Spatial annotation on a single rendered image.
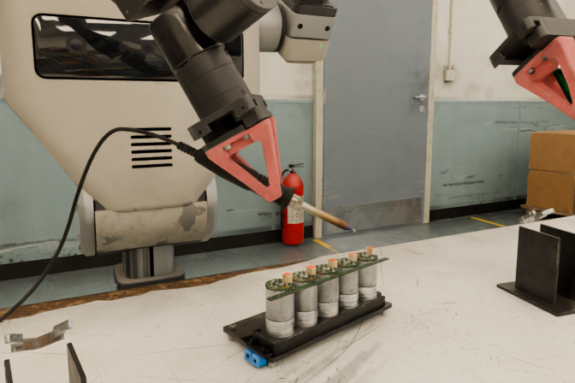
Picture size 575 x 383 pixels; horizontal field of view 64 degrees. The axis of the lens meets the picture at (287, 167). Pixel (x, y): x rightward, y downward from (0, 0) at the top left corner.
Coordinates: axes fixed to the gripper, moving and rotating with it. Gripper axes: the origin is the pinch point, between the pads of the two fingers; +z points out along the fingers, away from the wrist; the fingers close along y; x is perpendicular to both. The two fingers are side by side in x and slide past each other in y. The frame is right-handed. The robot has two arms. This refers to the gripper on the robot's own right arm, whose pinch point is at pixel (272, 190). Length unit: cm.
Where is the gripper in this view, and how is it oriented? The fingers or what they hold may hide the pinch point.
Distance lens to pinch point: 46.6
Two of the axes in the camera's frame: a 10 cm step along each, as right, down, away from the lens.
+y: 0.7, -1.4, 9.9
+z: 4.9, 8.7, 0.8
